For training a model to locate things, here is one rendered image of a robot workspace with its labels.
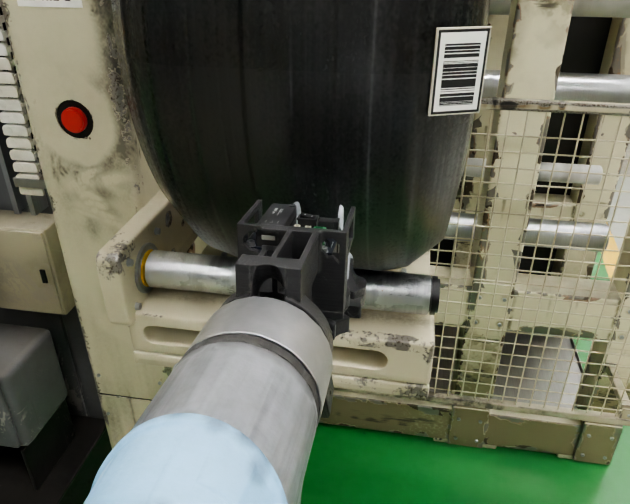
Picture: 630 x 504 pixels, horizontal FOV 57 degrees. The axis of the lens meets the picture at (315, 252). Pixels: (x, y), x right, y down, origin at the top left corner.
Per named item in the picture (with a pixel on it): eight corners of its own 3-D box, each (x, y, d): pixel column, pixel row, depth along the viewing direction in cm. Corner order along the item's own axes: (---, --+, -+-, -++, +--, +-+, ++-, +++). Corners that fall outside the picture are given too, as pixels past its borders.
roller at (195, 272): (154, 257, 73) (145, 291, 71) (141, 242, 69) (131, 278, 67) (437, 284, 68) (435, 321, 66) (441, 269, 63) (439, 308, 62)
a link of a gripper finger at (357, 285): (371, 259, 47) (360, 310, 39) (370, 276, 48) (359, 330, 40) (314, 254, 48) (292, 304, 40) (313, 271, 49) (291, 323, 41)
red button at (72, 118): (63, 132, 68) (57, 107, 67) (71, 128, 70) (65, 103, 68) (86, 134, 68) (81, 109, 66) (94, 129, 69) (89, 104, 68)
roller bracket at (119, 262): (108, 327, 68) (92, 254, 63) (216, 190, 102) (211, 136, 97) (135, 330, 67) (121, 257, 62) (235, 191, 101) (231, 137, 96)
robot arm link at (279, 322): (320, 467, 30) (168, 445, 31) (332, 410, 34) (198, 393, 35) (323, 341, 27) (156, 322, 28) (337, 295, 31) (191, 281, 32)
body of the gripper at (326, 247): (361, 203, 41) (338, 275, 30) (355, 310, 44) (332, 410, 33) (256, 196, 42) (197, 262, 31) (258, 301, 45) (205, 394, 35)
